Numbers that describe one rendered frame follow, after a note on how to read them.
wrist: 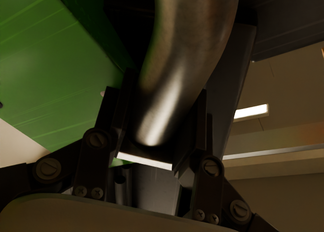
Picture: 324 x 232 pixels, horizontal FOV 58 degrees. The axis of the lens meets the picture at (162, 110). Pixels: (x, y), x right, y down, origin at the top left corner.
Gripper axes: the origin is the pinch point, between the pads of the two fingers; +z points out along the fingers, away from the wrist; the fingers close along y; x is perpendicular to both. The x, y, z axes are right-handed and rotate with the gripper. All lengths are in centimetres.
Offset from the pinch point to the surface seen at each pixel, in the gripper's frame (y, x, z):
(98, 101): -3.4, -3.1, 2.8
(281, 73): 324, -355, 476
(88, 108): -3.9, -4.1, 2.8
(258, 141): 148, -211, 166
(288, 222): 241, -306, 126
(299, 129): 177, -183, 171
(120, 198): 0.3, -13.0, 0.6
